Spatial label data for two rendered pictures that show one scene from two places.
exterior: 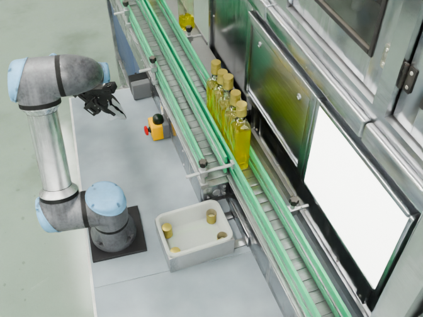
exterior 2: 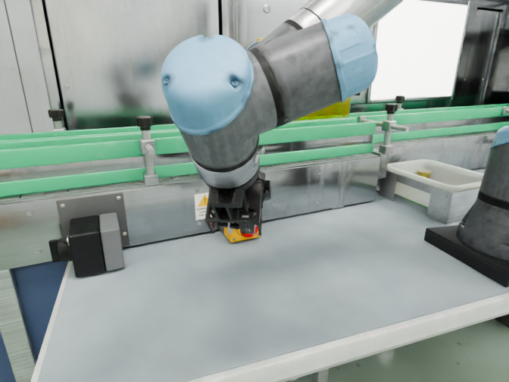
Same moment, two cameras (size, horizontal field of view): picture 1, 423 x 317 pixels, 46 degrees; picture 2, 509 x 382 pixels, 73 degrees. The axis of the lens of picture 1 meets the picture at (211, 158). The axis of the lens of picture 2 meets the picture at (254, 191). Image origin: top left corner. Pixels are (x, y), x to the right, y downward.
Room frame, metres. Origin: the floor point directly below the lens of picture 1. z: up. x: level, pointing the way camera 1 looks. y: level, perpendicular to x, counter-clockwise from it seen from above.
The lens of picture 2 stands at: (1.50, 0.89, 1.09)
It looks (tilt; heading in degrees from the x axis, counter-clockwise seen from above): 19 degrees down; 266
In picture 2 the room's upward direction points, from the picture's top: straight up
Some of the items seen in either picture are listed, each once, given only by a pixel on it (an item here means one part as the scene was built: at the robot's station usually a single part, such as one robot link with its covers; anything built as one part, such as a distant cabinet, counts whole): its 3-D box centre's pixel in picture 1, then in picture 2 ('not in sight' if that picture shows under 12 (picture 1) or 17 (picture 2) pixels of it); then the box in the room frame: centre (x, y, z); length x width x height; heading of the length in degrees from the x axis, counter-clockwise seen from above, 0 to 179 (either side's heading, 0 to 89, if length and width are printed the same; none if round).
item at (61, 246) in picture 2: not in sight; (61, 249); (1.80, 0.33, 0.80); 0.04 x 0.03 x 0.04; 110
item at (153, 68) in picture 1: (148, 72); (149, 154); (1.65, 0.26, 0.94); 0.07 x 0.04 x 0.13; 110
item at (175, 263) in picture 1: (201, 233); (426, 186); (0.97, 0.03, 0.79); 0.27 x 0.17 x 0.08; 110
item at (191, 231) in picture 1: (194, 233); (435, 186); (0.96, 0.06, 0.80); 0.22 x 0.17 x 0.09; 110
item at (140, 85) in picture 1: (140, 85); (96, 244); (1.75, 0.31, 0.79); 0.08 x 0.08 x 0.08; 20
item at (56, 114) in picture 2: (193, 38); (61, 138); (1.89, 0.08, 0.94); 0.07 x 0.04 x 0.13; 110
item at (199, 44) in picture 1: (198, 53); not in sight; (1.92, 0.06, 0.84); 0.95 x 0.09 x 0.11; 20
